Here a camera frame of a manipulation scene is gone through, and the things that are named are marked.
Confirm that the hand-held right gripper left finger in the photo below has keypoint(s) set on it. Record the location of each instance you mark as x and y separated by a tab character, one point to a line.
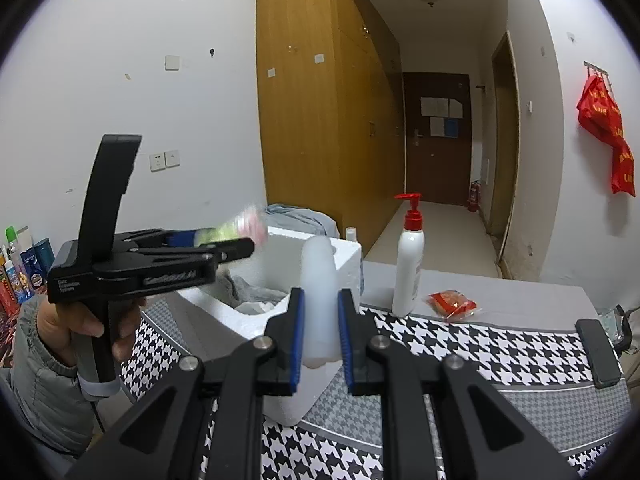
298	340

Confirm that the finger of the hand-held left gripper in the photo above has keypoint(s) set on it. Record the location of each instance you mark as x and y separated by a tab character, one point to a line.
235	249
150	236

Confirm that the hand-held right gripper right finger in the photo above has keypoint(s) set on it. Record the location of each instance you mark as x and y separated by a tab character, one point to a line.
345	345

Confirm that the green floral tissue pack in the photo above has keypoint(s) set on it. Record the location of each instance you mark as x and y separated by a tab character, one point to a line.
235	225

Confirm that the white foam cylinder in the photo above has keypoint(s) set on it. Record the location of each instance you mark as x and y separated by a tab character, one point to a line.
320	300

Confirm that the white foam box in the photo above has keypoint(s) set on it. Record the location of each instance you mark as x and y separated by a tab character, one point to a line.
345	260

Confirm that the person's left forearm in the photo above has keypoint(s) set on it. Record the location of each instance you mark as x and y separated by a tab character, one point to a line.
45	390

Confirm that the person's left hand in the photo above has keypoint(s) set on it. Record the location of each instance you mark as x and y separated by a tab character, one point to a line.
65	317

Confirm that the grey crumpled bedding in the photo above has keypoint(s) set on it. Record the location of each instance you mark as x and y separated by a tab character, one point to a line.
295	217

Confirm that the row of toiletry bottles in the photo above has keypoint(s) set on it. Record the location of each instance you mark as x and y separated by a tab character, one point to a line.
30	265

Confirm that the white red pump lotion bottle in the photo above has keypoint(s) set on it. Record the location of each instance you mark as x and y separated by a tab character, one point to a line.
407	270

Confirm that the red snack packet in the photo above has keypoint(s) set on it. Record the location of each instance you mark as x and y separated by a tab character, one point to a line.
452	304

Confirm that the houndstooth table cloth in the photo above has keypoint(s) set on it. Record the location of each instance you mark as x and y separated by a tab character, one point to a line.
475	350

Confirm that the wooden wardrobe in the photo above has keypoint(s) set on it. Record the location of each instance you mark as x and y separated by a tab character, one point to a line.
310	135

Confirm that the red fire extinguisher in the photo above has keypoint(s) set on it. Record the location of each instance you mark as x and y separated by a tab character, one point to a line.
474	197

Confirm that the dark brown entrance door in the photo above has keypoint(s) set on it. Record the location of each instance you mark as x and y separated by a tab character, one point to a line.
435	170

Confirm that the white paper sheet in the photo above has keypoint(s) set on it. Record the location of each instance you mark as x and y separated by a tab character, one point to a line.
437	126
435	106
455	108

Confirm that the blue paper sheet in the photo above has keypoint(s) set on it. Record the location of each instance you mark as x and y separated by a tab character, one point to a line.
451	127

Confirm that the black smartphone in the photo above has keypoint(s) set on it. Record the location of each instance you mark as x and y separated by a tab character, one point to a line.
597	355

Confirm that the red printed plastic bag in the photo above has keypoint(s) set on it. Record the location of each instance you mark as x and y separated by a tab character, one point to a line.
624	170
600	110

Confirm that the white wall socket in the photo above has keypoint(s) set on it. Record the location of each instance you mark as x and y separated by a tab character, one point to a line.
157	161
172	158

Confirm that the white wall switch plate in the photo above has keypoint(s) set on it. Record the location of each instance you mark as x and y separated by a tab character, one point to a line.
172	62

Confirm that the brown side door frame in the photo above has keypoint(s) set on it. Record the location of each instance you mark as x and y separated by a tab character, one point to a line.
505	160

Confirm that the metal wall hook rack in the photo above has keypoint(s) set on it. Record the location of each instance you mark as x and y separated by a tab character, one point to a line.
597	69

